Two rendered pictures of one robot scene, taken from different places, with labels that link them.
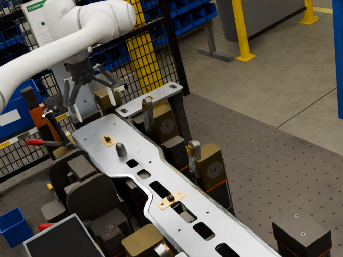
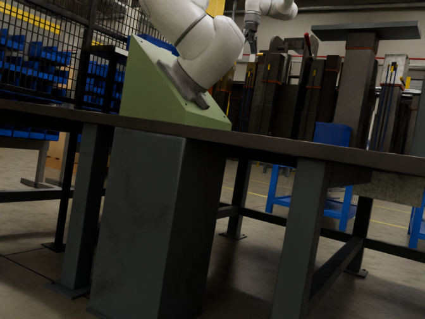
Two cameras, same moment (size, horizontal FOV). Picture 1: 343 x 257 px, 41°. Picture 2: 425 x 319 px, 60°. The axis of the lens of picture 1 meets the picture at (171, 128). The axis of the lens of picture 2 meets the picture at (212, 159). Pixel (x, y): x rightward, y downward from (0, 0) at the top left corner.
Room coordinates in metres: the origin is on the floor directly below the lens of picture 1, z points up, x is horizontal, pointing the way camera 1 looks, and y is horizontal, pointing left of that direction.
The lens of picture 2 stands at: (-0.20, 1.45, 0.66)
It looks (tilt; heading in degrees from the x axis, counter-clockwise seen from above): 3 degrees down; 327
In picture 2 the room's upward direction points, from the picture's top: 9 degrees clockwise
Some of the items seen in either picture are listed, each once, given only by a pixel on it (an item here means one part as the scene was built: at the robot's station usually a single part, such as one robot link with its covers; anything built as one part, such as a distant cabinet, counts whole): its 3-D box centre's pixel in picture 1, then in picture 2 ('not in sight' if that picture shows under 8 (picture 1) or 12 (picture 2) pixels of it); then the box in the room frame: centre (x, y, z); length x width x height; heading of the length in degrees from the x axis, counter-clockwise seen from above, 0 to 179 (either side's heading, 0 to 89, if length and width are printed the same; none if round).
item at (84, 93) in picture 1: (71, 80); not in sight; (1.72, 0.33, 1.17); 0.12 x 0.01 x 0.34; 113
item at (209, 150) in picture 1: (218, 191); not in sight; (1.17, -0.09, 0.87); 0.12 x 0.07 x 0.35; 113
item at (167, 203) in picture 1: (170, 198); not in sight; (1.04, 0.06, 1.01); 0.08 x 0.04 x 0.01; 113
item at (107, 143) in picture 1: (107, 139); not in sight; (1.47, 0.24, 1.01); 0.08 x 0.04 x 0.01; 23
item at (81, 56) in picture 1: (74, 51); (252, 19); (1.47, 0.24, 1.37); 0.09 x 0.09 x 0.06
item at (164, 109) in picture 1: (172, 147); not in sight; (1.51, 0.02, 0.87); 0.12 x 0.07 x 0.35; 113
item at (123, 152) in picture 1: (121, 150); not in sight; (1.36, 0.19, 1.02); 0.03 x 0.03 x 0.07
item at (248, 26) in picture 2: (81, 71); (250, 32); (1.47, 0.24, 1.29); 0.08 x 0.07 x 0.09; 113
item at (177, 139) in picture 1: (186, 172); not in sight; (1.36, -0.01, 0.84); 0.10 x 0.05 x 0.29; 113
